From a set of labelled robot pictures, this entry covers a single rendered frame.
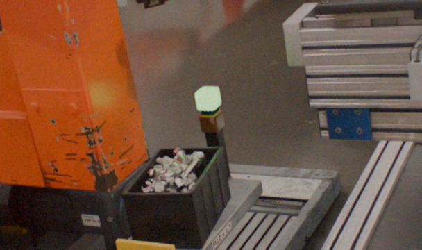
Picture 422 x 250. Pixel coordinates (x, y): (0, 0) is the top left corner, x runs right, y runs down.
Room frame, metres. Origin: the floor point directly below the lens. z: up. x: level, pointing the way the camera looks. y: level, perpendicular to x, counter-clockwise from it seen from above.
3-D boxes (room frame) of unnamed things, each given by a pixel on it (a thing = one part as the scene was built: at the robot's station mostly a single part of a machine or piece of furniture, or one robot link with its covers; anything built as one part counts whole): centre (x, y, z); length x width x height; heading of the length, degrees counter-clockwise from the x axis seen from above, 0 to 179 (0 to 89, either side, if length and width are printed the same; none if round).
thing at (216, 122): (1.61, 0.00, 0.59); 0.04 x 0.04 x 0.04; 60
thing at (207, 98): (1.61, 0.00, 0.64); 0.04 x 0.04 x 0.04; 60
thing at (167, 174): (1.46, 0.09, 0.51); 0.20 x 0.14 x 0.13; 159
